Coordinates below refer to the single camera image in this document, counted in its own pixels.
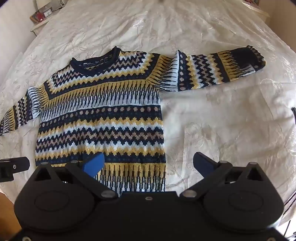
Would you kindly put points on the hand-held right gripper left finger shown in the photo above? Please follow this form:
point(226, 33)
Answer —
point(93, 163)

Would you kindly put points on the cream bedside table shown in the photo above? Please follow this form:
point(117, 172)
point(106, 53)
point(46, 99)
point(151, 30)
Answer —
point(40, 25)

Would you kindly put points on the navy yellow patterned knit sweater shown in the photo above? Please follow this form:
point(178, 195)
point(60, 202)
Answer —
point(104, 115)

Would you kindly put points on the cream embroidered bedspread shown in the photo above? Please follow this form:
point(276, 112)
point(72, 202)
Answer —
point(208, 111)

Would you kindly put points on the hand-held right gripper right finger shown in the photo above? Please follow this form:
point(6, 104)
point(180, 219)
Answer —
point(204, 163)

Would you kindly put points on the small white clock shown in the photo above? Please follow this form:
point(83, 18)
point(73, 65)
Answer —
point(47, 13)

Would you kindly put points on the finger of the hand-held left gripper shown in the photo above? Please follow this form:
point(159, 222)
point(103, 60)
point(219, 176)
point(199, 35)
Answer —
point(16, 163)

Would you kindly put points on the red box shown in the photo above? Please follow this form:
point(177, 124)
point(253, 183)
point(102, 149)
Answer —
point(39, 16)

